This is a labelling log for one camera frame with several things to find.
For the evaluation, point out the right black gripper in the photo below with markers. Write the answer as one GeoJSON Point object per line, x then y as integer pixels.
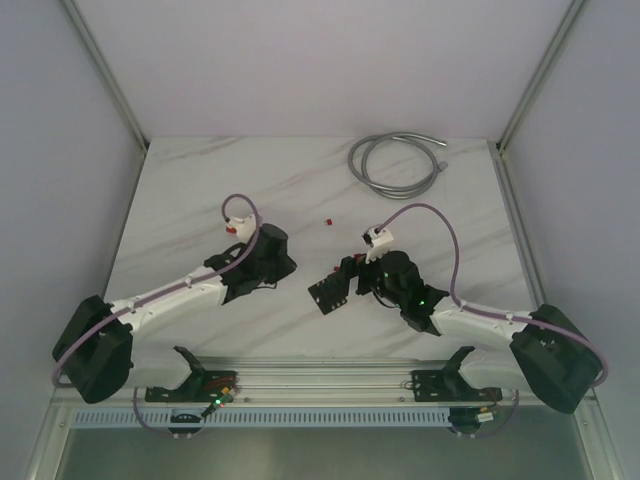
{"type": "Point", "coordinates": [350, 268]}

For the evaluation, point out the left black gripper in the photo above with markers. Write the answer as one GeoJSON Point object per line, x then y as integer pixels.
{"type": "Point", "coordinates": [282, 262]}

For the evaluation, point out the black fuse box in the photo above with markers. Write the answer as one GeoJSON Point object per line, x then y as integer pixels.
{"type": "Point", "coordinates": [330, 293]}

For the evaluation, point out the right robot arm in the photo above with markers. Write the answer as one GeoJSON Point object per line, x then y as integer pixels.
{"type": "Point", "coordinates": [541, 352]}

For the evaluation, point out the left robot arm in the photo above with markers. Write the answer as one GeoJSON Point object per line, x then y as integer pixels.
{"type": "Point", "coordinates": [148, 340]}

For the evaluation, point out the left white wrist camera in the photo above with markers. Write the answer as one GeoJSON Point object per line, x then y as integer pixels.
{"type": "Point", "coordinates": [245, 226]}

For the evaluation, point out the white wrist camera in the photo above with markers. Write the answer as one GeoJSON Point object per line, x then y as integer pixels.
{"type": "Point", "coordinates": [379, 242]}
{"type": "Point", "coordinates": [245, 226]}

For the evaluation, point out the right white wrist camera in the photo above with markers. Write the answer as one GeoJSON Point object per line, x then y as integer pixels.
{"type": "Point", "coordinates": [379, 242]}

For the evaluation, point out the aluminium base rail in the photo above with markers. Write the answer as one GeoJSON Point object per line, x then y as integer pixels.
{"type": "Point", "coordinates": [303, 382]}

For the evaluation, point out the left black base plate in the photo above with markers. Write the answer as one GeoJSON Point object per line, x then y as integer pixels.
{"type": "Point", "coordinates": [203, 387]}

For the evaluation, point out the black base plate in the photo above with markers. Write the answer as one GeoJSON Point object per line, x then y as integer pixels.
{"type": "Point", "coordinates": [203, 387]}
{"type": "Point", "coordinates": [438, 386]}

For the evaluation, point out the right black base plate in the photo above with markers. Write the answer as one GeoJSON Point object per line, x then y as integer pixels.
{"type": "Point", "coordinates": [438, 386]}

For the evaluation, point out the slotted grey cable duct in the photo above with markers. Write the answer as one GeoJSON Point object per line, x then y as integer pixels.
{"type": "Point", "coordinates": [269, 417]}

